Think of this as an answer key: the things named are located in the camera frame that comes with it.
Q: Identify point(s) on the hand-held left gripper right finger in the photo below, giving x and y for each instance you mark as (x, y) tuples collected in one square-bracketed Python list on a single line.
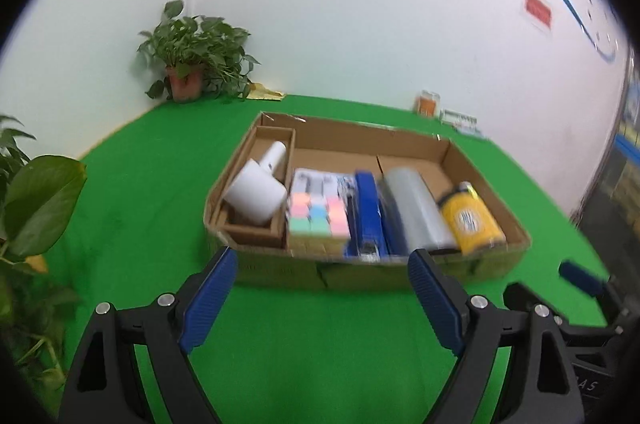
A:
[(435, 299)]

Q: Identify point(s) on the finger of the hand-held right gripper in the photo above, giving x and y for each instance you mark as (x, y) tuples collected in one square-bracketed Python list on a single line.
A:
[(517, 296), (580, 276)]

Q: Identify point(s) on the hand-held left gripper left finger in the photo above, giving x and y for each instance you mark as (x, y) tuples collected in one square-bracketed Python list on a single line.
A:
[(207, 299)]

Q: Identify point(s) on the long narrow cardboard box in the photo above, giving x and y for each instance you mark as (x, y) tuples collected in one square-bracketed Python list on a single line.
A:
[(250, 234)]

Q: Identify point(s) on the yellow label bottle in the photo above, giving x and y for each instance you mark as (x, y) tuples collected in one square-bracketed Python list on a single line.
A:
[(470, 219)]

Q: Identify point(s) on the large cardboard box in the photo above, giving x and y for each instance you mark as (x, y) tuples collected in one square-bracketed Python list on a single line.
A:
[(350, 274)]

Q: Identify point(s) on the silver steel tumbler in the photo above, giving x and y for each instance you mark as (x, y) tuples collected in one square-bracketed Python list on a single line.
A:
[(415, 209)]

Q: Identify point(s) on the blue stapler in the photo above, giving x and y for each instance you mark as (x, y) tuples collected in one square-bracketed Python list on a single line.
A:
[(367, 209)]

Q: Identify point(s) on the white handheld fan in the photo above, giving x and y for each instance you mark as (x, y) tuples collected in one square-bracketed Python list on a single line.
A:
[(252, 194)]

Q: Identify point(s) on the colourful printed box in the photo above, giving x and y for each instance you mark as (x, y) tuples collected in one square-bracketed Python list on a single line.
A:
[(320, 179)]

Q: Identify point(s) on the large leafy plant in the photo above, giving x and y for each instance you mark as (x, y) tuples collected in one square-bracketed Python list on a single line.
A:
[(40, 199)]

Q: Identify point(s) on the orange labelled jar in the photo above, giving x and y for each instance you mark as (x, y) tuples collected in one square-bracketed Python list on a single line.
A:
[(427, 104)]

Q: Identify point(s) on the yellow crumpled paper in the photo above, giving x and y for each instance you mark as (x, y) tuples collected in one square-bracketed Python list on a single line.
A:
[(265, 93)]

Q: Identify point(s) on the small potted plant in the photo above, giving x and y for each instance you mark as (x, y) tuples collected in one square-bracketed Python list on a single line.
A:
[(200, 39)]

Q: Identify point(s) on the red wall notice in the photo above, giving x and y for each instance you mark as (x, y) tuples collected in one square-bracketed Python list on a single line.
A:
[(538, 9)]

